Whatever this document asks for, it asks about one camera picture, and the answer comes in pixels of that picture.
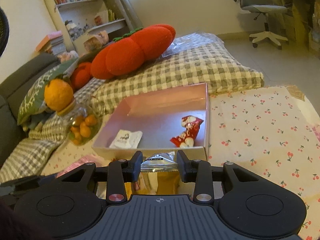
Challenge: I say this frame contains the large orange citrus fruit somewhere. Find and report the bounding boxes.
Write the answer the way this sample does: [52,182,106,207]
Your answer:
[44,79,74,112]

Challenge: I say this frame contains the stack of books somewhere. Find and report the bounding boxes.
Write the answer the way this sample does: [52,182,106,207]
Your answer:
[35,31,67,56]

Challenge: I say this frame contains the small red pumpkin cushion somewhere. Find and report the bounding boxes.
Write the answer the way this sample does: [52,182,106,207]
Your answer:
[70,62,92,91]

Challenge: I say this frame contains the grey office chair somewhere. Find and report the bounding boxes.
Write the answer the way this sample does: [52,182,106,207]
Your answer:
[234,0,289,50]

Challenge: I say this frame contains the cherry print tablecloth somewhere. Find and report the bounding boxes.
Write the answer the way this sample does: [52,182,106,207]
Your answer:
[42,87,319,239]

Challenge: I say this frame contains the clear plastic bag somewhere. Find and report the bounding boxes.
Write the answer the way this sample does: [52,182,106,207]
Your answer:
[161,32,224,58]

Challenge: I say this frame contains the grey checked blanket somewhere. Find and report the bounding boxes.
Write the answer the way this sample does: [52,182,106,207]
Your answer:
[1,43,264,183]

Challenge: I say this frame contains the white small snack packet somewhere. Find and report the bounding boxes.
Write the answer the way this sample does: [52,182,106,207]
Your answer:
[109,129,143,149]

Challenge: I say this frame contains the pink cardboard tray box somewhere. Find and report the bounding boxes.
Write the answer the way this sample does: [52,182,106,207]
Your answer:
[92,83,209,160]

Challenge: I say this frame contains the silver foil snack packet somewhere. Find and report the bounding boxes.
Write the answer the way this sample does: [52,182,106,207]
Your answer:
[140,151,178,173]

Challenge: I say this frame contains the glass jar with tangerines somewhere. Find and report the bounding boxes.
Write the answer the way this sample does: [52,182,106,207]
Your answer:
[57,99,102,146]

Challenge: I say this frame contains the dark grey sofa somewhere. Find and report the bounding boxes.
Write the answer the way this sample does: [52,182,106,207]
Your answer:
[0,53,60,165]

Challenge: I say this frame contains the large red pumpkin cushion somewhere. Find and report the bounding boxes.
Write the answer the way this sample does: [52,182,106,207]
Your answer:
[91,24,176,80]

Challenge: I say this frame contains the white bookshelf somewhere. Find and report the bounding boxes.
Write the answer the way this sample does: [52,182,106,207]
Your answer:
[44,0,135,54]

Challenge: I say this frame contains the red white candy packet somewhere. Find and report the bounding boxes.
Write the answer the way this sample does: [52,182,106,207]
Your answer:
[170,115,203,148]

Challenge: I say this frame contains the green leaf pattern pillow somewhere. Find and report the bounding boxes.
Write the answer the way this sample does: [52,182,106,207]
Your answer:
[17,58,79,125]

